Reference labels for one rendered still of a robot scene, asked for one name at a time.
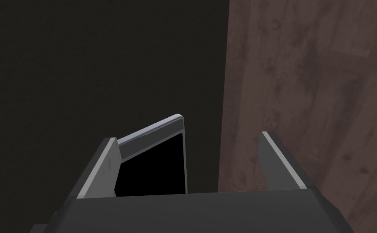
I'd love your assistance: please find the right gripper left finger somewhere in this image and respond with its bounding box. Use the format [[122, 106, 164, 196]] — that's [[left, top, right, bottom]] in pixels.
[[66, 137, 122, 203]]

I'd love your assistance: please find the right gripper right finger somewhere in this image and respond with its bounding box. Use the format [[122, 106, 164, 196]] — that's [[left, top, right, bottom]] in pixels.
[[258, 131, 315, 192]]

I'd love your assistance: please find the grey appliance with black door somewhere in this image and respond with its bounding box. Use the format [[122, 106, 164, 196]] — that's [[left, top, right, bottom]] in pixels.
[[114, 113, 188, 198]]

